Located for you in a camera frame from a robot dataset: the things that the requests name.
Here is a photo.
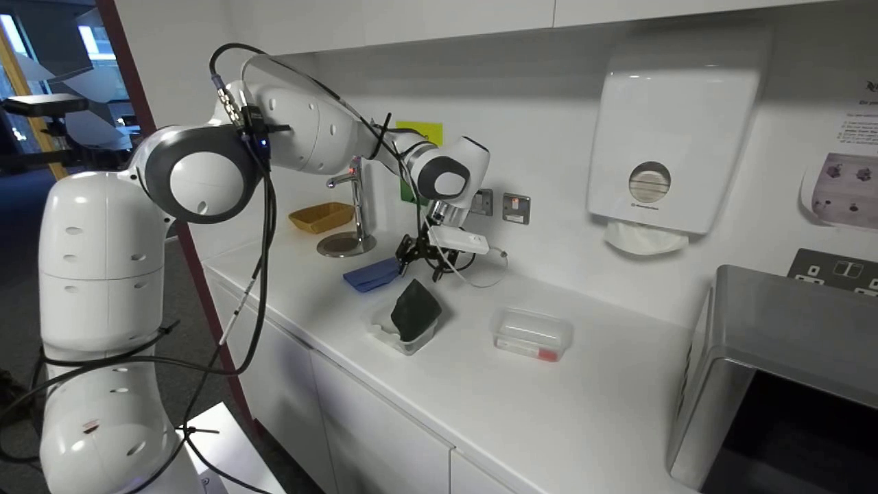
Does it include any chrome water tap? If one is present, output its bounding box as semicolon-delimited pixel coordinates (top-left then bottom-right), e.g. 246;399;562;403
326;159;378;241

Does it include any white paper towel dispenser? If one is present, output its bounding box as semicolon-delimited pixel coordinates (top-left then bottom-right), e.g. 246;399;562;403
585;66;762;258

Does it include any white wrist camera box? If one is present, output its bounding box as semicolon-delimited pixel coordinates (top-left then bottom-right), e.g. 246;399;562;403
426;225;493;258

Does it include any blue folded cloth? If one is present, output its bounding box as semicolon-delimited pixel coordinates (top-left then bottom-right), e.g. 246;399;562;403
340;255;406;296

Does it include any dark red door frame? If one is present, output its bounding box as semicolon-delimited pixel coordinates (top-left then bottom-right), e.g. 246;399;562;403
93;0;264;436

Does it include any green clean after use poster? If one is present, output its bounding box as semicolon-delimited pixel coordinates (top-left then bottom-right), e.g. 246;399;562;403
393;118;447;204

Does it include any yellow sponge tray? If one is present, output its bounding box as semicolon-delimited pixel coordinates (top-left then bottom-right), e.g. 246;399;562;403
288;200;358;237

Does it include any white base cabinet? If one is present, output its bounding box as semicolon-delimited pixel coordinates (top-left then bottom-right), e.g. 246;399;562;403
200;267;525;494

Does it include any small clear plastic box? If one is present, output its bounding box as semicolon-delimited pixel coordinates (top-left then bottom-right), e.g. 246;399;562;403
492;308;577;365

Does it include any white wall cabinet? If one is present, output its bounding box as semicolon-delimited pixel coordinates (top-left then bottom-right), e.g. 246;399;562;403
229;0;832;57

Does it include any clear square plastic bowl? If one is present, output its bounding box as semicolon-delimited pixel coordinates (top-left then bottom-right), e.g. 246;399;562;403
367;276;455;356

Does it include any double wall power socket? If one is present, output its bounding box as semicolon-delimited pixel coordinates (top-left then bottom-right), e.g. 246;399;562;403
788;247;878;300

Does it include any silver metal appliance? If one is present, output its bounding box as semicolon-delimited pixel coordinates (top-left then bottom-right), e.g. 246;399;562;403
663;263;878;494

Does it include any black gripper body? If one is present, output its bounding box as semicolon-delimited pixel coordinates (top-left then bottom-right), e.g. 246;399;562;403
393;234;445;276

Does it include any metal wall switch plate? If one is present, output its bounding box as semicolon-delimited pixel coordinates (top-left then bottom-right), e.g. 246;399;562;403
500;192;534;227
469;188;497;221

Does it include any white hygiene instruction sheet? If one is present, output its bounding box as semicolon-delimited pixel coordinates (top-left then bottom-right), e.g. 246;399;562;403
798;77;878;232

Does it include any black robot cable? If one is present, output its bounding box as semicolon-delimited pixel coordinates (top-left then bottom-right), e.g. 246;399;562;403
0;38;434;494

